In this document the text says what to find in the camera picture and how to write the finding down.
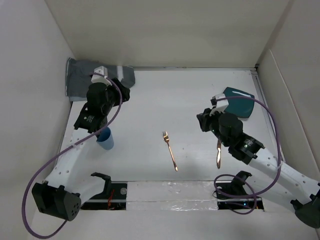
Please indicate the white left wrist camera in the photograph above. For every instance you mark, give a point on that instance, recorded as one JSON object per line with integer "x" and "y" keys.
{"x": 99, "y": 76}

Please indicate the blue plastic cup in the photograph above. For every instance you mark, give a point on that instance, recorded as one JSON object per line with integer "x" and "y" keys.
{"x": 105, "y": 139}

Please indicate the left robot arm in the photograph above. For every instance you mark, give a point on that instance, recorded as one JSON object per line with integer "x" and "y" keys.
{"x": 65, "y": 190}

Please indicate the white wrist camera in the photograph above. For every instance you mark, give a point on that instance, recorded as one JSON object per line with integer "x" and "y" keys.
{"x": 219, "y": 104}
{"x": 99, "y": 76}

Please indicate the copper fork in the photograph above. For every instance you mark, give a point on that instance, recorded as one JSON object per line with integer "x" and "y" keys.
{"x": 167, "y": 141}

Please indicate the silver foil tape strip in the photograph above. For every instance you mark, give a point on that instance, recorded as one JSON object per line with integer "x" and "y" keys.
{"x": 171, "y": 196}

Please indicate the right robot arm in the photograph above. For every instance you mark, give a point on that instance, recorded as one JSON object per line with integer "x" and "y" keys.
{"x": 289, "y": 188}

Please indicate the teal square plate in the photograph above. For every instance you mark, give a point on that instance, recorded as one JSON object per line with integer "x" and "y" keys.
{"x": 240, "y": 107}

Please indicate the copper knife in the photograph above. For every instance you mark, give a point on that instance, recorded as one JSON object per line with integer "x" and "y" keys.
{"x": 218, "y": 156}

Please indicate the grey cloth placemat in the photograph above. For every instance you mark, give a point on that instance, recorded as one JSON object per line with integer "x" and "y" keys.
{"x": 78, "y": 79}

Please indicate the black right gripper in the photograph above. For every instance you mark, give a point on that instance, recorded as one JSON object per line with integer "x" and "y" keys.
{"x": 204, "y": 117}

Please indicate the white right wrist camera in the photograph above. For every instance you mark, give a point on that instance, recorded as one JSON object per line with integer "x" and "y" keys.
{"x": 219, "y": 104}

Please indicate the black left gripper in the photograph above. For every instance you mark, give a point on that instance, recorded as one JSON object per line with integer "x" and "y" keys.
{"x": 124, "y": 91}

